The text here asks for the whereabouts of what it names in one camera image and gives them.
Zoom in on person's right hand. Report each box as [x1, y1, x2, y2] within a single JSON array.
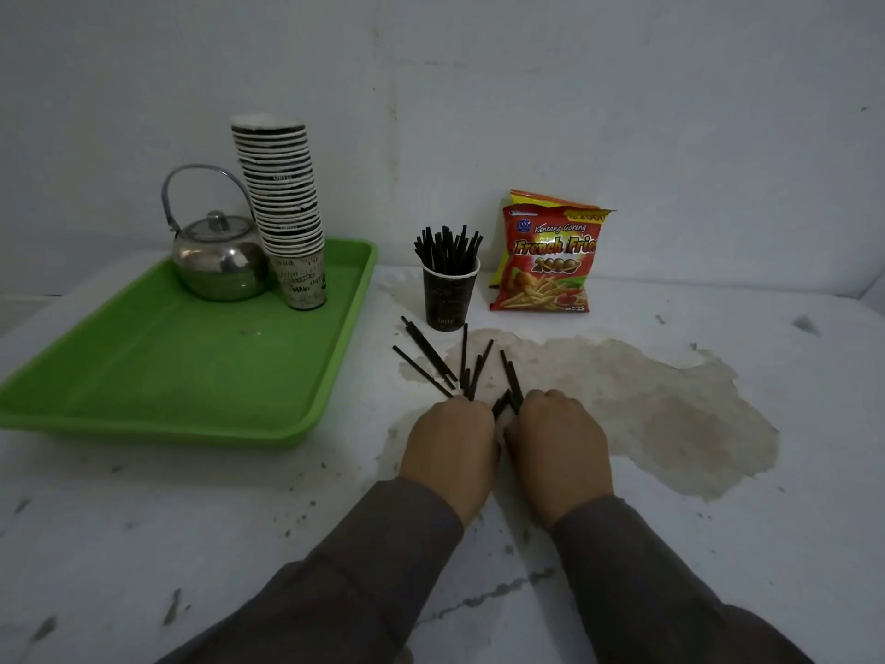
[[502, 388, 615, 531]]

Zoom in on person's left hand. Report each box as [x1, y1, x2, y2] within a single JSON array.
[[399, 396, 501, 528]]

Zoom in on person's right forearm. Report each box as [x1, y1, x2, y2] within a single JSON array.
[[552, 493, 818, 664]]

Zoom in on person's left forearm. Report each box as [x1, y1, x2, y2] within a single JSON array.
[[156, 477, 465, 664]]

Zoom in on scattered loose black stirrer sticks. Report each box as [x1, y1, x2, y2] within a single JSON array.
[[391, 315, 525, 420]]

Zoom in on black paper cup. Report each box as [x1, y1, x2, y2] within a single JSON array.
[[422, 258, 481, 333]]

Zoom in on red snack packet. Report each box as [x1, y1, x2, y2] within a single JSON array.
[[489, 204, 615, 314]]

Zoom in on bunch of black stirrer sticks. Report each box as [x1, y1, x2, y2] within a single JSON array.
[[413, 224, 485, 276]]

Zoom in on yellow snack packet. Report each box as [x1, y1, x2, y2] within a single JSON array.
[[489, 189, 601, 290]]

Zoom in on stack of printed paper cups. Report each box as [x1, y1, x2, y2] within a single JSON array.
[[230, 113, 329, 312]]

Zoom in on green plastic tray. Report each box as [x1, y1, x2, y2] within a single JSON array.
[[0, 237, 379, 449]]

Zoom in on steel kettle with handle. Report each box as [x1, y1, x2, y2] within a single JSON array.
[[161, 163, 272, 303]]

